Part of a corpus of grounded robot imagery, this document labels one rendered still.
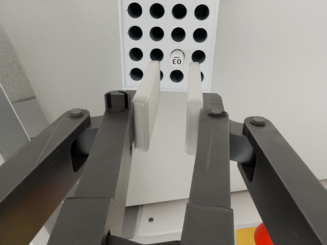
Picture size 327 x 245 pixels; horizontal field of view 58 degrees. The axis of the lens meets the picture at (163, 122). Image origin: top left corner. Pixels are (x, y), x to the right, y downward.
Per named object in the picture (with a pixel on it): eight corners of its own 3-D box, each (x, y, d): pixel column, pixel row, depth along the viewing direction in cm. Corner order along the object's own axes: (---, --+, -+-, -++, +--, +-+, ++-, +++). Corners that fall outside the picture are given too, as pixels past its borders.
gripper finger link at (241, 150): (202, 134, 13) (273, 138, 13) (199, 91, 17) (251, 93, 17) (200, 163, 13) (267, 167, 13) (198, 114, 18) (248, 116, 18)
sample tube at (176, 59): (172, 41, 29) (169, 53, 25) (185, 41, 29) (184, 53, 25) (172, 53, 30) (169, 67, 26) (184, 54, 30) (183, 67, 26)
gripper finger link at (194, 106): (187, 103, 14) (203, 103, 14) (189, 61, 20) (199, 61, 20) (184, 155, 15) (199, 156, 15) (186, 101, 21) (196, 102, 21)
